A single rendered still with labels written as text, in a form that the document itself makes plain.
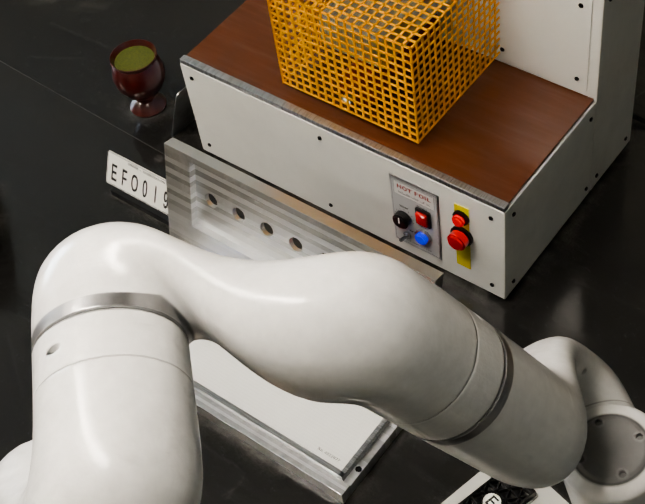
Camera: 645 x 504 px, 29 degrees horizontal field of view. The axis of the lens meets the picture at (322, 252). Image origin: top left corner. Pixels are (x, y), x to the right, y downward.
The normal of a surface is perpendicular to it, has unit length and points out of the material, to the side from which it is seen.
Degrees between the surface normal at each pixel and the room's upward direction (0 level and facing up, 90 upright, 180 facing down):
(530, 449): 83
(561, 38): 90
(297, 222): 76
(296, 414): 0
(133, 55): 0
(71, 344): 17
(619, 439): 11
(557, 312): 0
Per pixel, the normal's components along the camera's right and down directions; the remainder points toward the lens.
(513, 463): 0.15, 0.80
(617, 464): -0.29, -0.55
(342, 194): -0.60, 0.66
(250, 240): -0.61, 0.50
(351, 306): 0.10, -0.11
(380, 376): 0.27, 0.60
